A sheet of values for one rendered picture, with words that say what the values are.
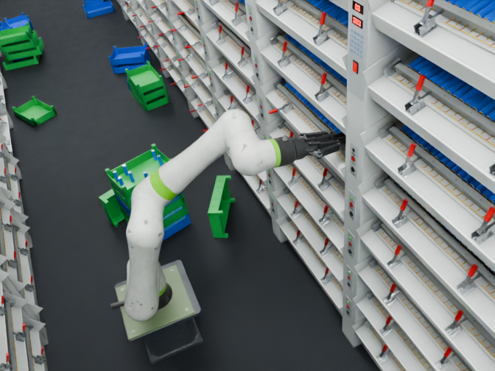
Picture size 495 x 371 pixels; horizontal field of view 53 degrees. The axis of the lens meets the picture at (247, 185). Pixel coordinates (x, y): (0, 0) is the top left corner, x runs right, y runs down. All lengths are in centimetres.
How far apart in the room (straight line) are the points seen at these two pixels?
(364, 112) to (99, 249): 194
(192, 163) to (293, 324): 107
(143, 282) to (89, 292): 98
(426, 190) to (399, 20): 43
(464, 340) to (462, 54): 81
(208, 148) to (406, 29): 74
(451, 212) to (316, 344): 123
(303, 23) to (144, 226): 83
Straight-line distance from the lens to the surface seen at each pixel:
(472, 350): 155
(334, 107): 162
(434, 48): 112
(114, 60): 452
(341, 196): 186
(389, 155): 143
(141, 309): 194
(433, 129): 121
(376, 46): 132
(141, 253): 169
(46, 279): 295
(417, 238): 149
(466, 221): 128
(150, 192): 173
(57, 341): 267
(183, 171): 166
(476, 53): 108
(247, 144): 151
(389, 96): 131
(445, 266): 144
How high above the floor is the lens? 205
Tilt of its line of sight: 42 degrees down
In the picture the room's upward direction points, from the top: 9 degrees counter-clockwise
